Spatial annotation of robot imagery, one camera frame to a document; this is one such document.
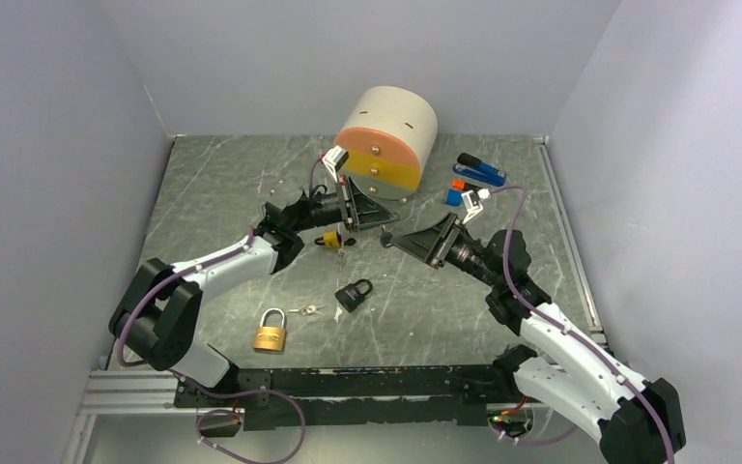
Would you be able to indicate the short shackle brass padlock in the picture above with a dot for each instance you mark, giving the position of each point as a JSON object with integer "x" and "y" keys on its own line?
{"x": 268, "y": 338}

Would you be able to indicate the silver key bunch middle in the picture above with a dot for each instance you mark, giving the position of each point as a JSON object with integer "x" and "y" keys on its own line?
{"x": 307, "y": 310}

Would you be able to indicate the round mini drawer cabinet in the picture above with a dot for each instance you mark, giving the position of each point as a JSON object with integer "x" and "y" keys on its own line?
{"x": 389, "y": 137}

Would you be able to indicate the orange black highlighter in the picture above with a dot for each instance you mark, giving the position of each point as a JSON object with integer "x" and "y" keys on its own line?
{"x": 464, "y": 186}

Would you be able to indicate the black head key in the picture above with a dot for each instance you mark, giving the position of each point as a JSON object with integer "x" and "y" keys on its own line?
{"x": 385, "y": 238}

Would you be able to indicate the blue cube block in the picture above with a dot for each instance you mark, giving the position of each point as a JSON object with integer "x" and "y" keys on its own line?
{"x": 454, "y": 198}

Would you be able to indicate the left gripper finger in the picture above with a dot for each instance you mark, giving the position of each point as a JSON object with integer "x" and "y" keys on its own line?
{"x": 366, "y": 203}
{"x": 376, "y": 218}

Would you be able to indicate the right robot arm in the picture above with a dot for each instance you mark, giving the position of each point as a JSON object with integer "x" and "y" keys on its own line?
{"x": 630, "y": 418}

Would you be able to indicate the small yellow padlock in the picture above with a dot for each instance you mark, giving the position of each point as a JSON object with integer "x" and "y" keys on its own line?
{"x": 334, "y": 239}

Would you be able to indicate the blue black stapler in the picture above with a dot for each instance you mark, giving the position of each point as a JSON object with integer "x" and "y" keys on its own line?
{"x": 476, "y": 169}

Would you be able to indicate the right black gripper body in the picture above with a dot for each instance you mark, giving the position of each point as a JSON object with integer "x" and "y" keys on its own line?
{"x": 439, "y": 266}

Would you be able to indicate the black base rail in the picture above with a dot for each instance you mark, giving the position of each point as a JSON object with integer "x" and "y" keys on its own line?
{"x": 465, "y": 394}

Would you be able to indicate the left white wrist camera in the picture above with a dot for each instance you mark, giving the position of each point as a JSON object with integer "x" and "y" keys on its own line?
{"x": 333, "y": 160}

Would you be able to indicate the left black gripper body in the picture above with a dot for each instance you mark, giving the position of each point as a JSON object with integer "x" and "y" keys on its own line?
{"x": 349, "y": 213}

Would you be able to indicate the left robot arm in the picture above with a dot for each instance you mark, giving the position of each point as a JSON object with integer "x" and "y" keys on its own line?
{"x": 157, "y": 316}

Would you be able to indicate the black padlock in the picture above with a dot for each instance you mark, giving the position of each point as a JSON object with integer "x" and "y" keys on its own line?
{"x": 353, "y": 294}

